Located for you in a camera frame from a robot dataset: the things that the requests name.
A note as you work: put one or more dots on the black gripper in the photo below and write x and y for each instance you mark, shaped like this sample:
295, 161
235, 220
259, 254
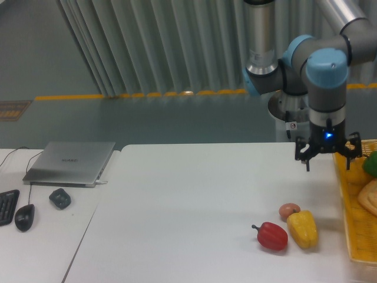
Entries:
328, 139

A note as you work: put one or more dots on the yellow bell pepper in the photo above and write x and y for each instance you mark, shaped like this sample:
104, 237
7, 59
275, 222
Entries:
303, 229

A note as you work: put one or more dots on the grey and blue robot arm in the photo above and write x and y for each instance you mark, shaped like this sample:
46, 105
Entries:
314, 68

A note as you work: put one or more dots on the green bell pepper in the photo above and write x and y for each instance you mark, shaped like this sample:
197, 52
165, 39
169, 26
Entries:
370, 164

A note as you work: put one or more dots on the yellow woven basket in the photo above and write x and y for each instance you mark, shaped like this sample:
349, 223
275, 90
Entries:
360, 224

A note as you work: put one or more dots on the red bell pepper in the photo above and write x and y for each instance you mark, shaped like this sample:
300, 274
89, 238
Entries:
271, 236

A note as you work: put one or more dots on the beige bread loaf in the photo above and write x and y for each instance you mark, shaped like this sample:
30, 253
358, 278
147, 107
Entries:
367, 197

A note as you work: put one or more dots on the brown egg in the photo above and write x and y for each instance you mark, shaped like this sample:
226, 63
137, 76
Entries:
288, 209

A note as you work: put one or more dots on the silver closed laptop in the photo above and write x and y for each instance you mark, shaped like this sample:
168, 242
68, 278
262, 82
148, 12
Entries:
70, 164

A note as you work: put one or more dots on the small black device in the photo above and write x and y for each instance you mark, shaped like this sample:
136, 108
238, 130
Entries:
60, 198

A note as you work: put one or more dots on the black computer mouse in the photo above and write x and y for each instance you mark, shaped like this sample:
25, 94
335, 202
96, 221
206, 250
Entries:
24, 217

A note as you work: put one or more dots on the black keyboard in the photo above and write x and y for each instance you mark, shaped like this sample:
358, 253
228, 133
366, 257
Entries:
8, 202

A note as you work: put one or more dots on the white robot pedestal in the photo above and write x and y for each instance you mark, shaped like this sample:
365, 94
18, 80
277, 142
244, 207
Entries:
291, 115

